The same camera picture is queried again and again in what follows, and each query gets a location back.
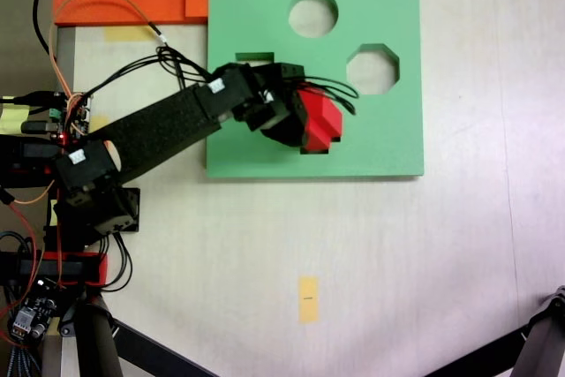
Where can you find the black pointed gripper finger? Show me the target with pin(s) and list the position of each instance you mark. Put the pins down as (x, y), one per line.
(289, 130)

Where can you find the red cross columnar block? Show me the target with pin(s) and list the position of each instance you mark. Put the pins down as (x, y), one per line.
(322, 123)

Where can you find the green shape sorter board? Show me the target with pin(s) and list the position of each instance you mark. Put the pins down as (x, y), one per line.
(388, 138)

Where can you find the yellow tape strip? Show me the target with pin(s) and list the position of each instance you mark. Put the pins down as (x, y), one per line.
(128, 34)

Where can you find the yellow tape marker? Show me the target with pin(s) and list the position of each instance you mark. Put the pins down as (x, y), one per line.
(308, 306)

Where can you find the yellow tape square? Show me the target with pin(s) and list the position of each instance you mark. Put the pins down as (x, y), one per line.
(99, 122)

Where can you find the red black table clamp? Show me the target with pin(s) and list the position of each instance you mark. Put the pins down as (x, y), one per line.
(99, 269)
(26, 149)

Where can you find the black USB plug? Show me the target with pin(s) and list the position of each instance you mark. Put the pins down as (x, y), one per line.
(37, 126)

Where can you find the black tripod leg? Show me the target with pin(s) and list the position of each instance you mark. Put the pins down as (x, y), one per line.
(95, 341)
(481, 357)
(545, 341)
(150, 352)

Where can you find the yellow sticky note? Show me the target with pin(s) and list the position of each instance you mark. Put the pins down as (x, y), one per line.
(13, 118)

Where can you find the black circuit board with capacitors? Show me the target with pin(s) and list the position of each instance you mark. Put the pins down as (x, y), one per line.
(31, 313)

